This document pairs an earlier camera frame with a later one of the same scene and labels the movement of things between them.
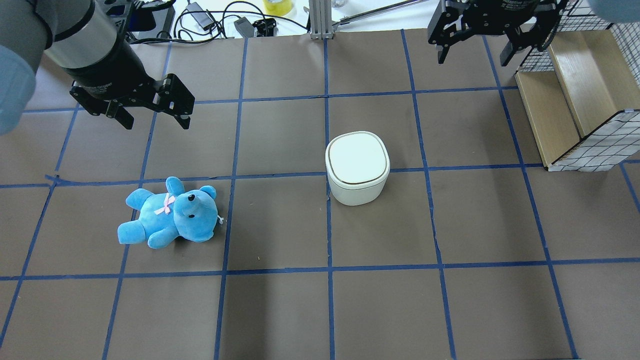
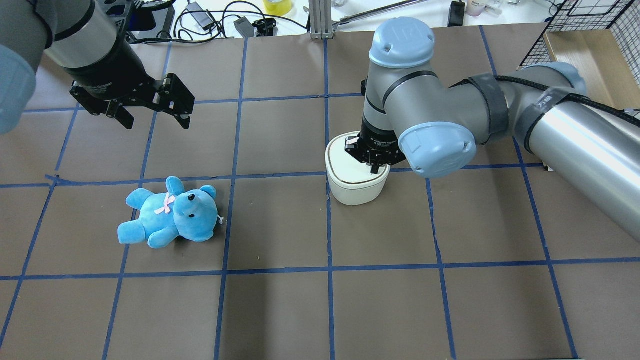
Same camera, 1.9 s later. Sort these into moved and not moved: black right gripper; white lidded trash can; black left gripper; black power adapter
Moved: black right gripper
Not moved: black left gripper; black power adapter; white lidded trash can
